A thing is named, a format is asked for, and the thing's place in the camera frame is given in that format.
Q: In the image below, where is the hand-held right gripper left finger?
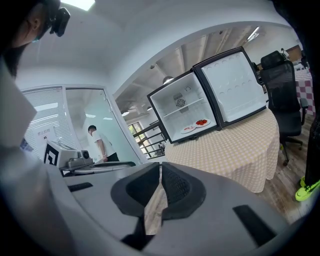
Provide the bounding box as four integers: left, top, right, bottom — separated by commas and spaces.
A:
62, 161, 161, 248

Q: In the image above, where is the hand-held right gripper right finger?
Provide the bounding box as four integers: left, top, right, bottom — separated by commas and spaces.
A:
149, 161, 288, 256

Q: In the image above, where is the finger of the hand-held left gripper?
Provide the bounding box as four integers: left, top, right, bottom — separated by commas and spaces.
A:
72, 161, 137, 175

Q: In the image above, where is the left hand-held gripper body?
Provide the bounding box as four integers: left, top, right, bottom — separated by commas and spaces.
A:
43, 140, 97, 177

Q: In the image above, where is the white plate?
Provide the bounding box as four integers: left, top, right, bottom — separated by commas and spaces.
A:
193, 118, 212, 128
180, 124, 197, 135

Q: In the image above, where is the black mini fridge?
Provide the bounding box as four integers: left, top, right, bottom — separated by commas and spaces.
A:
146, 46, 268, 145

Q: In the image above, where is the white paper sign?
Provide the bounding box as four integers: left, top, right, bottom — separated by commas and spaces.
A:
32, 123, 56, 151

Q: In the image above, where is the large window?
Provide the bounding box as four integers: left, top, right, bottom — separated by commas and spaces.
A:
127, 122, 146, 148

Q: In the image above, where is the yellow checkered round table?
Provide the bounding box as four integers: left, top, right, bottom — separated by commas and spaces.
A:
164, 108, 280, 194

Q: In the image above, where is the brown topped black railing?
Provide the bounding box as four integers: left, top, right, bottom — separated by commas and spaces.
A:
132, 119, 168, 158

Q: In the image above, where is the striped glass partition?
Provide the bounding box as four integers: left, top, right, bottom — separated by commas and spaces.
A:
21, 86, 76, 163

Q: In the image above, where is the frosted glass door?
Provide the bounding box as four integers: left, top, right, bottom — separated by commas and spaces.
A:
65, 87, 148, 166

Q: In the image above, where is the person's blue white shirt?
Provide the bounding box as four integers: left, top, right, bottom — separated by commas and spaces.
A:
0, 57, 38, 151

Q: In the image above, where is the black mesh office chair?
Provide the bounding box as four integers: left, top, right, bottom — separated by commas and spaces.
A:
260, 50, 310, 166

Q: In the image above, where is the person's face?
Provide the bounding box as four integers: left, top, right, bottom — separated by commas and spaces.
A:
14, 2, 55, 48

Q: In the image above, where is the purple checkered tablecloth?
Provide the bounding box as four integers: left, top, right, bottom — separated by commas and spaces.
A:
294, 68, 316, 117

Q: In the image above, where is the white wire fridge shelf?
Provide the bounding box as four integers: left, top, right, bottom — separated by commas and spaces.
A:
162, 97, 205, 119

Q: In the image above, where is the black head camera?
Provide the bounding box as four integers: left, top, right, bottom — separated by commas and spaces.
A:
48, 6, 71, 38

